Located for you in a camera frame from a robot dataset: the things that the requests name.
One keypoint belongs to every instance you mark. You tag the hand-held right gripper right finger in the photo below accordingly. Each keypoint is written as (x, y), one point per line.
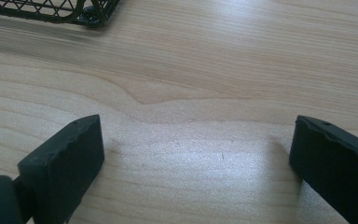
(335, 165)

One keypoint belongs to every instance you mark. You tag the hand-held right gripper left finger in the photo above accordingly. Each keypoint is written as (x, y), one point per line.
(62, 168)

